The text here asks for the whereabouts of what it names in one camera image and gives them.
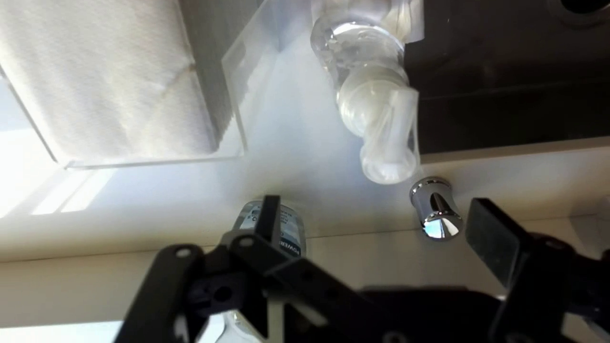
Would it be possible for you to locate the round sink drain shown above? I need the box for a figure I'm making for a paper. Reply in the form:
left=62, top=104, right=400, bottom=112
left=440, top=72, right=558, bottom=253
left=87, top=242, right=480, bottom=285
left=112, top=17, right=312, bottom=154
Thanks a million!
left=546, top=0, right=610, bottom=24

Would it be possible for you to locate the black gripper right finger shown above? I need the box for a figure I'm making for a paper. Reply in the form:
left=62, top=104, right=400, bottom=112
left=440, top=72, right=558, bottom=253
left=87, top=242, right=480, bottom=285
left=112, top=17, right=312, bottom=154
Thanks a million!
left=463, top=196, right=610, bottom=343

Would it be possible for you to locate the chrome counter button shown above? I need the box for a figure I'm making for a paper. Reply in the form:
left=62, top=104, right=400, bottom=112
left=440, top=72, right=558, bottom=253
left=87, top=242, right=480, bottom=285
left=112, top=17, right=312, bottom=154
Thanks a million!
left=407, top=175, right=465, bottom=242

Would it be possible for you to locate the clear pump soap bottle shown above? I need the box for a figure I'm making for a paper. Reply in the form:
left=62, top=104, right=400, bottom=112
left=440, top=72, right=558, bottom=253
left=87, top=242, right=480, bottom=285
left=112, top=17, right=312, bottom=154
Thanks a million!
left=308, top=0, right=423, bottom=186

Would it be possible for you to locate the dish soap bottle green label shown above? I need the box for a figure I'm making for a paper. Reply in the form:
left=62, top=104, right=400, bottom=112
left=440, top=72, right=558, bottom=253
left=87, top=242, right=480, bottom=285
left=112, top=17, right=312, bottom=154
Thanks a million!
left=230, top=196, right=306, bottom=259

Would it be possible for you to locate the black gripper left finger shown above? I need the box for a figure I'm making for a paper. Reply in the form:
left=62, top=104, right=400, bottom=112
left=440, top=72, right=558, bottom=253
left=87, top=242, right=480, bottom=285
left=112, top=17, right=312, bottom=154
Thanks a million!
left=112, top=194, right=384, bottom=343

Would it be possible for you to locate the stainless steel sink basin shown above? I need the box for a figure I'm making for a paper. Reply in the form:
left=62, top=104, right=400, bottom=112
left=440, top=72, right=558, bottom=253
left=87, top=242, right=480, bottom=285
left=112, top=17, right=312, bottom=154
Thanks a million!
left=402, top=0, right=610, bottom=158

